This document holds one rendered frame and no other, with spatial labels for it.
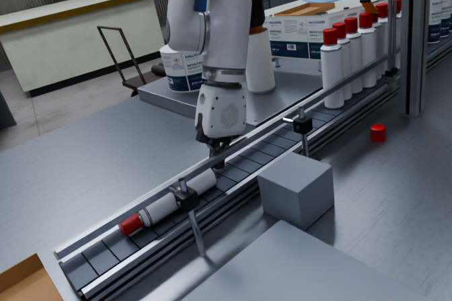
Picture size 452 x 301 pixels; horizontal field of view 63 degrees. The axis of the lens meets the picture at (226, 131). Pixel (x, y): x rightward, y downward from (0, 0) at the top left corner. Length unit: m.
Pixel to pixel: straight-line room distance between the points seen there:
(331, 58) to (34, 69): 4.83
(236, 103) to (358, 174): 0.31
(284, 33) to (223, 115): 0.68
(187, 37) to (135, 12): 4.96
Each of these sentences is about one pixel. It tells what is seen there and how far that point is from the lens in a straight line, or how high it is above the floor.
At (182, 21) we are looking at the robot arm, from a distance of 0.67.
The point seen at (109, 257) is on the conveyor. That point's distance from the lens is 0.70.
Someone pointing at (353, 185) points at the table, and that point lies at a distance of 0.81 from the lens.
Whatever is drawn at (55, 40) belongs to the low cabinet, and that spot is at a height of 0.63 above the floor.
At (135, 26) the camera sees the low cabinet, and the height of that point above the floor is 0.53.
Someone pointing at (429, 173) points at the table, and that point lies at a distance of 0.86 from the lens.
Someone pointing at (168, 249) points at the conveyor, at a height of 0.85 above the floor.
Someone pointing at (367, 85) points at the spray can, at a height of 0.89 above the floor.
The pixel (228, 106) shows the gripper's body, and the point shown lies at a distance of 0.71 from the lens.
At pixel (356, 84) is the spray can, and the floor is 0.91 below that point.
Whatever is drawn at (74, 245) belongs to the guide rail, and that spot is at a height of 0.96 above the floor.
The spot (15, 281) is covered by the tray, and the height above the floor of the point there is 0.84.
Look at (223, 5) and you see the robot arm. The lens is 0.69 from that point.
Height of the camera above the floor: 1.31
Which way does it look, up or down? 26 degrees down
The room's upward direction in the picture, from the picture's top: 12 degrees counter-clockwise
